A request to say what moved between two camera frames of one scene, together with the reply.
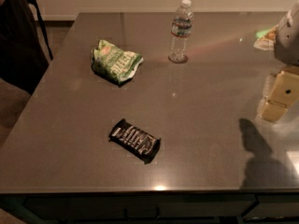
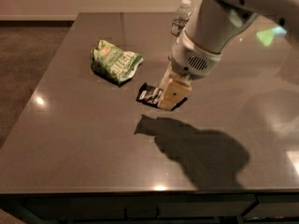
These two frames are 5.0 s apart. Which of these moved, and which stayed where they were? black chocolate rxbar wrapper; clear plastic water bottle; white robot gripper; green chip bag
Moved: white robot gripper; black chocolate rxbar wrapper
Stayed: green chip bag; clear plastic water bottle
